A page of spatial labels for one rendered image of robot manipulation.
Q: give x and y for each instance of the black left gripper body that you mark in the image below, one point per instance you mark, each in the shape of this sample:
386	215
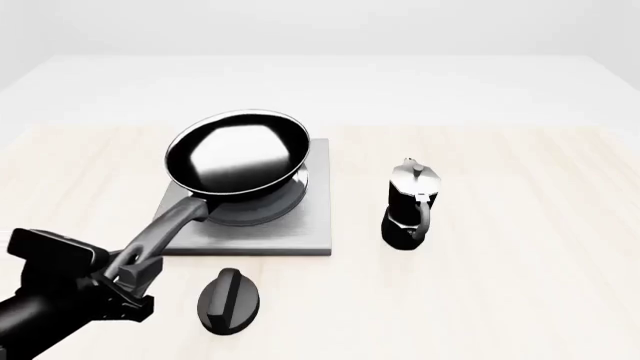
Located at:
125	309

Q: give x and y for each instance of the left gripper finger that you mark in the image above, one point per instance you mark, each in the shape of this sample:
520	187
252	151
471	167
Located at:
142	273

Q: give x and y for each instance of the black frying pan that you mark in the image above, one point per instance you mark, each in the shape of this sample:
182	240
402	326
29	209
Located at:
186	157

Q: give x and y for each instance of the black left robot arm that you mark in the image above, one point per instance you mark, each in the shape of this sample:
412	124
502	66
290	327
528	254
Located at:
35	315

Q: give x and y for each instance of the round black stove knob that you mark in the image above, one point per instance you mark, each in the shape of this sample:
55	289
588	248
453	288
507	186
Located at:
230	303

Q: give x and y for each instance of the flat grey stove plate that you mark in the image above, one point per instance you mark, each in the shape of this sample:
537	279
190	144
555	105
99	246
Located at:
300	234

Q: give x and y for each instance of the black and silver moka pot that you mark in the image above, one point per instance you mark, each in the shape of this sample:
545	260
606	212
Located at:
402	210

